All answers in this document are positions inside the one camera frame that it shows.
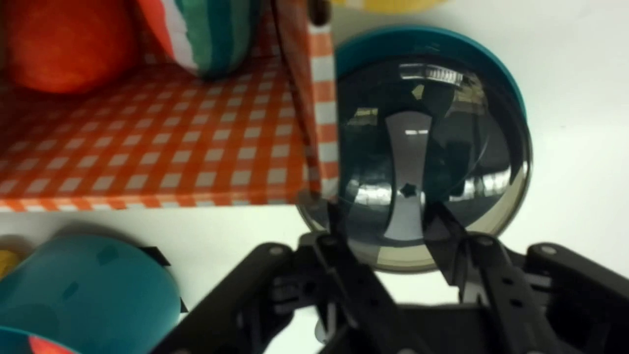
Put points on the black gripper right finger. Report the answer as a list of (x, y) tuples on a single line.
[(558, 302)]

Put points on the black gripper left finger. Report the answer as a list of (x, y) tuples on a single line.
[(296, 302)]

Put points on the dark glass pot lid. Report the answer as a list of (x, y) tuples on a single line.
[(459, 131)]

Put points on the teal toy pot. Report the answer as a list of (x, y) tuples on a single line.
[(420, 41)]

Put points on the red checkered cardboard basket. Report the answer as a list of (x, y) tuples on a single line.
[(165, 145)]

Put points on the teal toy kettle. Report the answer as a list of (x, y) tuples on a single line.
[(80, 296)]

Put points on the striped plush watermelon slice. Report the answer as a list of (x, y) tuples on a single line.
[(210, 33)]

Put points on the pale yellow toy slice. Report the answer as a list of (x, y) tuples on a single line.
[(387, 5)]

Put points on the red plush tomato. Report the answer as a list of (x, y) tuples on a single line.
[(66, 41)]

